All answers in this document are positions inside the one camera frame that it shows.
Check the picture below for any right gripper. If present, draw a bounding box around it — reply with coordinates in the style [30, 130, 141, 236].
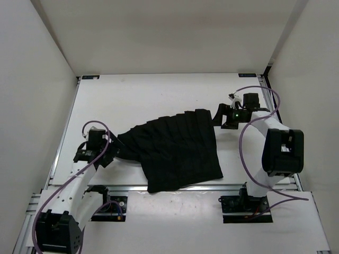
[209, 103, 247, 130]

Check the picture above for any black skirt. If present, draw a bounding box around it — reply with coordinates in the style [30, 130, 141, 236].
[118, 109, 223, 194]

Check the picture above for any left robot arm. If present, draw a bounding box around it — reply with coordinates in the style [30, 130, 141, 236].
[32, 128, 123, 253]

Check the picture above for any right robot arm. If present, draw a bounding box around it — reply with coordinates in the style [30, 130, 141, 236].
[212, 93, 304, 212]

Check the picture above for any right blue corner label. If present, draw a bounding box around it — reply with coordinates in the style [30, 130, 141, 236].
[238, 73, 257, 78]

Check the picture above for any blue corner label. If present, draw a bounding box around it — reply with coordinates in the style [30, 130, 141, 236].
[238, 73, 257, 78]
[82, 75, 100, 80]

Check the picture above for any left blue corner label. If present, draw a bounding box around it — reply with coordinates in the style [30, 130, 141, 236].
[82, 75, 100, 80]

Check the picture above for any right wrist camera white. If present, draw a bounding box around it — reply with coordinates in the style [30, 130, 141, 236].
[228, 94, 242, 109]

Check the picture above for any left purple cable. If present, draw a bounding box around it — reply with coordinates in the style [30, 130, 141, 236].
[31, 120, 124, 252]

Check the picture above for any purple cable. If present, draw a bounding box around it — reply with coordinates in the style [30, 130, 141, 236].
[31, 120, 124, 252]
[229, 86, 309, 220]

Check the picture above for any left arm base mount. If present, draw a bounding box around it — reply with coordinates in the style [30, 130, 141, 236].
[86, 185, 128, 222]

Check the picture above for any front aluminium rail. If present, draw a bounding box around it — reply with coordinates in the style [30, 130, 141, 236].
[43, 184, 246, 193]

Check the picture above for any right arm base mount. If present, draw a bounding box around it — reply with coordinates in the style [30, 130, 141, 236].
[218, 187, 273, 224]

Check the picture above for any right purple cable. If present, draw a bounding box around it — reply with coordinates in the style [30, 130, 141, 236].
[229, 86, 309, 220]

